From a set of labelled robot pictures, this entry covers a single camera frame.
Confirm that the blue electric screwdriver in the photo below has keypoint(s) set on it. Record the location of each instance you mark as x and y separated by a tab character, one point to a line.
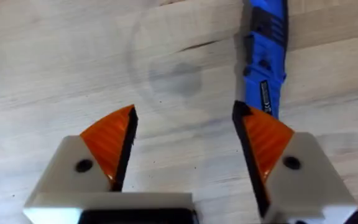
266	56

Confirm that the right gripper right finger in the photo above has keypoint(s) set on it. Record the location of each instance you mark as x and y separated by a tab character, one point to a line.
278	155

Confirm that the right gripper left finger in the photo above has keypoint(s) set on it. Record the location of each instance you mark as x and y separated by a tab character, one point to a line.
104	146

